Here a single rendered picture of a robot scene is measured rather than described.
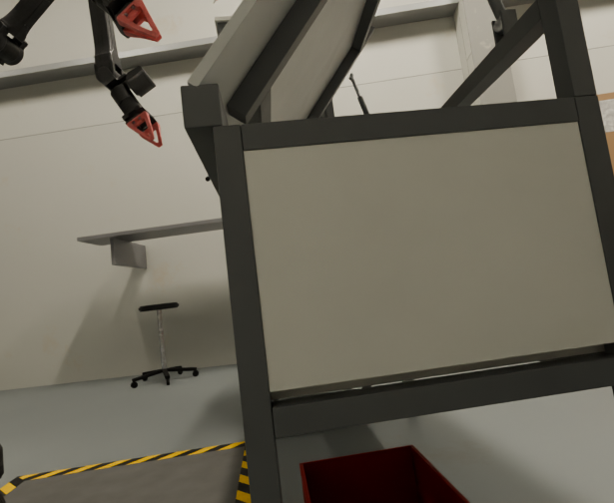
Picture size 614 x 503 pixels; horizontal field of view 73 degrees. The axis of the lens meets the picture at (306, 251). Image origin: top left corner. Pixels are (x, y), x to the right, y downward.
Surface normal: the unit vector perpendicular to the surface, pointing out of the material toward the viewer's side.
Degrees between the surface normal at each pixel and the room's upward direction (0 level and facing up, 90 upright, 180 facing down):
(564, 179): 90
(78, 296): 90
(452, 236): 90
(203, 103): 90
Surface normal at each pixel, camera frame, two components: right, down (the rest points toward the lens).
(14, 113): -0.07, -0.09
